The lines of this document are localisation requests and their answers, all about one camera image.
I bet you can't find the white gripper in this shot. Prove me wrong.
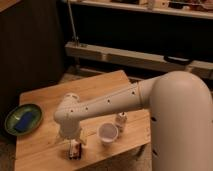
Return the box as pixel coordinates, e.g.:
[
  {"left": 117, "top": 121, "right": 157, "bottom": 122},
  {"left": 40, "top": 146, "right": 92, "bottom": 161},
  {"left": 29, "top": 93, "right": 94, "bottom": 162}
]
[{"left": 59, "top": 121, "right": 87, "bottom": 144}]

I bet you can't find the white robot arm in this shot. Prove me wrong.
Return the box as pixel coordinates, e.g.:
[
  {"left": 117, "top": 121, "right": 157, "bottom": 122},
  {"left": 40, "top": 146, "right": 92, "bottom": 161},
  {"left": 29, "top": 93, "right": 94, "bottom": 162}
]
[{"left": 54, "top": 71, "right": 213, "bottom": 171}]

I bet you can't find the green ceramic plate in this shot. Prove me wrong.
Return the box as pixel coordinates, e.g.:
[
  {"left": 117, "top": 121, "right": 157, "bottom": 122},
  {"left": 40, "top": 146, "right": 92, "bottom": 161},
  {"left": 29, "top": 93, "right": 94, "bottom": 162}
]
[{"left": 4, "top": 104, "right": 43, "bottom": 136}]

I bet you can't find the wooden side table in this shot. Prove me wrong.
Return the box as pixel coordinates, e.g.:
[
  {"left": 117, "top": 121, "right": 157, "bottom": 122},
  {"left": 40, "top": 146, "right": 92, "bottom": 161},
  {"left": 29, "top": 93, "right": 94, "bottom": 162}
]
[{"left": 15, "top": 70, "right": 151, "bottom": 171}]

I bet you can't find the blue sponge block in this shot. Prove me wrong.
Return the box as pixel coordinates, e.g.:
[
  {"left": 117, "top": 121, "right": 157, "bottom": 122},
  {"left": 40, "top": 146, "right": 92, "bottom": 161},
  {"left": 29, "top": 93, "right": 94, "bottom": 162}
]
[{"left": 14, "top": 112, "right": 35, "bottom": 132}]

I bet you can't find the small white bottle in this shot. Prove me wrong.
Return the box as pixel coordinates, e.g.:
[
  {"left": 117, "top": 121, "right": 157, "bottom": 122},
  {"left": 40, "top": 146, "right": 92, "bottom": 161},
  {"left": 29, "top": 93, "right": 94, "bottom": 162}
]
[{"left": 115, "top": 112, "right": 127, "bottom": 132}]

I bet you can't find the metal stand pole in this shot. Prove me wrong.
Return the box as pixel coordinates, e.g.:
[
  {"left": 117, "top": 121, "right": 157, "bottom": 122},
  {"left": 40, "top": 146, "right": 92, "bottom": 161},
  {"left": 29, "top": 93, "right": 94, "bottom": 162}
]
[{"left": 67, "top": 0, "right": 79, "bottom": 46}]

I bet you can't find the wooden shelf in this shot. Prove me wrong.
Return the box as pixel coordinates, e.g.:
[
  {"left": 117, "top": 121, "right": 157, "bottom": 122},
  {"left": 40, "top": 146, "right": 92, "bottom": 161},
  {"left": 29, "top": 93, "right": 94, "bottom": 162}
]
[{"left": 62, "top": 0, "right": 213, "bottom": 20}]

